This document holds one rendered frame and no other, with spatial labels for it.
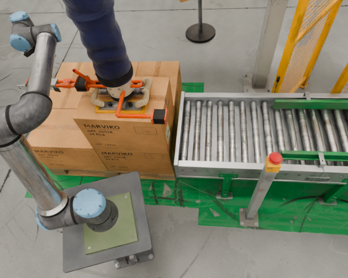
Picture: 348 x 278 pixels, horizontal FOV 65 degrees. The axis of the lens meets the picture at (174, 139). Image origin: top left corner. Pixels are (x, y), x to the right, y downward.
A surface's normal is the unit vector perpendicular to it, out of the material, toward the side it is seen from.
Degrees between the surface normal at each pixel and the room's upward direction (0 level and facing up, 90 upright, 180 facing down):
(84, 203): 8
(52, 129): 0
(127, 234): 4
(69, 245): 0
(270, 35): 88
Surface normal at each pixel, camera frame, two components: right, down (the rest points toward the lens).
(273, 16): -0.09, 0.84
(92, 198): 0.04, -0.52
